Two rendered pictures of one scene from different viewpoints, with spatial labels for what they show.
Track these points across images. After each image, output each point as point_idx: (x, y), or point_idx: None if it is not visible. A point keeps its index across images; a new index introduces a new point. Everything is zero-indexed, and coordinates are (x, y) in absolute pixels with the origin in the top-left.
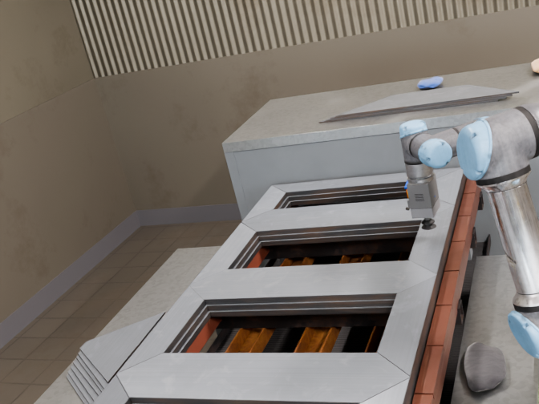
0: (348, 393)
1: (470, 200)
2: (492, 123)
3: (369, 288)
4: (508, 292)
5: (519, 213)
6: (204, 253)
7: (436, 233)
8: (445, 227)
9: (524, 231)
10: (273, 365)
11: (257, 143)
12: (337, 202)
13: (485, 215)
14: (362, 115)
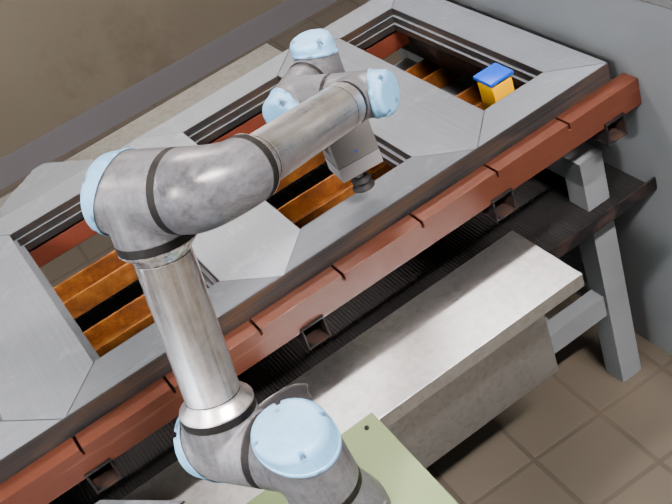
0: (12, 401)
1: (539, 139)
2: (110, 169)
3: (213, 254)
4: (452, 321)
5: (152, 303)
6: None
7: (384, 196)
8: (408, 189)
9: (161, 327)
10: (30, 315)
11: None
12: None
13: (648, 146)
14: None
